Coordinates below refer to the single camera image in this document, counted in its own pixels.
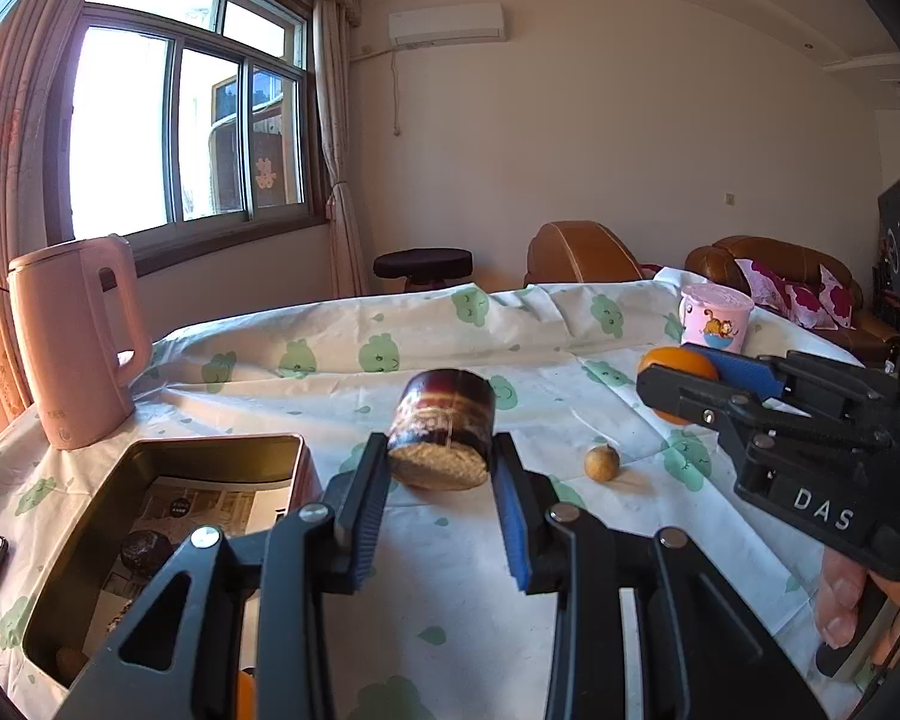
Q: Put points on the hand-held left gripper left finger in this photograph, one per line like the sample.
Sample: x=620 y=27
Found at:
x=367 y=510

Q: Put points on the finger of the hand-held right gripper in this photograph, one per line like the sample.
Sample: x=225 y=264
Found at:
x=682 y=390
x=750 y=375

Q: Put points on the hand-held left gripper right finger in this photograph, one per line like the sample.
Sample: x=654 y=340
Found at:
x=510 y=517

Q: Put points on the orange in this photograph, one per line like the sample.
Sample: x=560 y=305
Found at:
x=246 y=697
x=679 y=361

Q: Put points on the dark glass jar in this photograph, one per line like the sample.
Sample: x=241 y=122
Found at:
x=442 y=420

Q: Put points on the pink metal tin box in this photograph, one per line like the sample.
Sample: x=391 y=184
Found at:
x=217 y=457

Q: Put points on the person's right hand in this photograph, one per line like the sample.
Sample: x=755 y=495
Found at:
x=840 y=600

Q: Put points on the pink cartoon cup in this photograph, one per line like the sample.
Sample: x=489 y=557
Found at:
x=712 y=322

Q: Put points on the pink floral cushion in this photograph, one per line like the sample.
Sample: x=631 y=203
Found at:
x=821 y=300
x=765 y=285

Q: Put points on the longan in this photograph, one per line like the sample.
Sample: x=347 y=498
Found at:
x=71 y=664
x=601 y=463

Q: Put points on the brown leather sofa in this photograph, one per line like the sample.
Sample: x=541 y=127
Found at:
x=720 y=259

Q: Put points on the white green-print tablecloth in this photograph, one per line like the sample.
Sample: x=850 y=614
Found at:
x=547 y=397

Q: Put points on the printed paper sheet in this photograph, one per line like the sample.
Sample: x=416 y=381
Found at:
x=210 y=502

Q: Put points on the brown leather armchair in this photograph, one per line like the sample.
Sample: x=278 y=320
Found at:
x=577 y=255

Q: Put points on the dark round fruit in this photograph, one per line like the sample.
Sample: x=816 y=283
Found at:
x=142 y=551

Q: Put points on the dark round stool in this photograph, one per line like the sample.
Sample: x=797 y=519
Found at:
x=424 y=262

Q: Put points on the pink electric kettle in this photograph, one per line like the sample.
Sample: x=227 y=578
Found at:
x=75 y=345

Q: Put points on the narrow beige curtain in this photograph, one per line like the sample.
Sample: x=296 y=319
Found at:
x=337 y=127

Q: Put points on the white air conditioner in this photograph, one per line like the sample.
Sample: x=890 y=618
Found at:
x=446 y=22

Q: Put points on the sliding glass window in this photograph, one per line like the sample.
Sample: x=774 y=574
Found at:
x=120 y=127

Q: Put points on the large pink curtain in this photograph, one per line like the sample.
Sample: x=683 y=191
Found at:
x=15 y=165

